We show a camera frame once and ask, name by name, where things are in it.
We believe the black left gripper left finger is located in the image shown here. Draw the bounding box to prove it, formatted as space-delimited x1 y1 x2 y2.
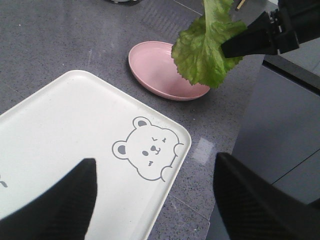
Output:
0 158 97 240

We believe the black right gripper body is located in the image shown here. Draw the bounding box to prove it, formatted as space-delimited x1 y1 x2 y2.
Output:
270 0 320 54

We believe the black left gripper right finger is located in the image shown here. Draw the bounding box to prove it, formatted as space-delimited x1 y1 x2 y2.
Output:
213 152 320 240

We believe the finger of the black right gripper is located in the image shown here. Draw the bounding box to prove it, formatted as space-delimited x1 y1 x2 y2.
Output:
221 11 279 58

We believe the green lettuce leaf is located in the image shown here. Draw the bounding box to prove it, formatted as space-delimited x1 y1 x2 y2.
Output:
171 0 247 89

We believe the cream bear serving tray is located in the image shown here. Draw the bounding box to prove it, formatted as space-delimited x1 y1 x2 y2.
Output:
0 70 192 240

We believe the pink round plate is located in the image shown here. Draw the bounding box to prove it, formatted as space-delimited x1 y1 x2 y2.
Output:
128 41 210 101

